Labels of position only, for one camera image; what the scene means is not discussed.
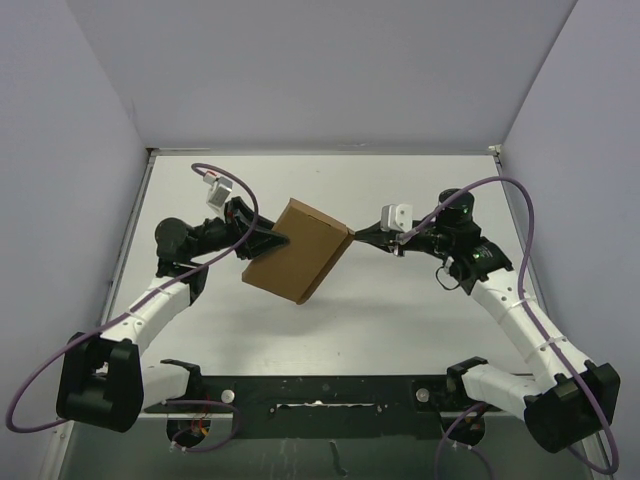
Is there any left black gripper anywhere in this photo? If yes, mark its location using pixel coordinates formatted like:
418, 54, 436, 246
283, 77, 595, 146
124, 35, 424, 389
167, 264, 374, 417
188, 197, 290, 259

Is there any brown cardboard box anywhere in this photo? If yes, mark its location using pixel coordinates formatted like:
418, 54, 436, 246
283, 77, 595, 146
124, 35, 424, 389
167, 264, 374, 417
242, 198, 355, 305

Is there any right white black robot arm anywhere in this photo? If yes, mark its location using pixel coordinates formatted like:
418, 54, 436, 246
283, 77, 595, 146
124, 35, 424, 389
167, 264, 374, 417
355, 189, 620, 453

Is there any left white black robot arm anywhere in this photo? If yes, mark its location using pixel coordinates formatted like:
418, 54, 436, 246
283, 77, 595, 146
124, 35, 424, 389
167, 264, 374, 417
56, 197, 289, 432

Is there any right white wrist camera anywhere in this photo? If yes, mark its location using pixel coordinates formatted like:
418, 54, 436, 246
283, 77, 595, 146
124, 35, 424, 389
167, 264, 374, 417
380, 204, 413, 233

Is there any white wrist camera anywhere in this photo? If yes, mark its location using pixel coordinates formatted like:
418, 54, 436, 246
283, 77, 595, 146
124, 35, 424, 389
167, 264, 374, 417
203, 170, 234, 218
380, 204, 413, 233

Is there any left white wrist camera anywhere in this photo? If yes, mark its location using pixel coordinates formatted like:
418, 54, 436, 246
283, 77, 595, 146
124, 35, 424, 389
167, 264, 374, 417
203, 170, 234, 218

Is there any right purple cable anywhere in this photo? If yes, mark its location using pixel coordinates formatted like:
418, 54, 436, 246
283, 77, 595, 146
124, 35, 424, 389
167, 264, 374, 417
399, 176, 621, 480

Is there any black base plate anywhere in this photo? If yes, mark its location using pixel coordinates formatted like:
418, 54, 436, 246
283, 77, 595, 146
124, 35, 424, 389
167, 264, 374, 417
146, 375, 473, 440

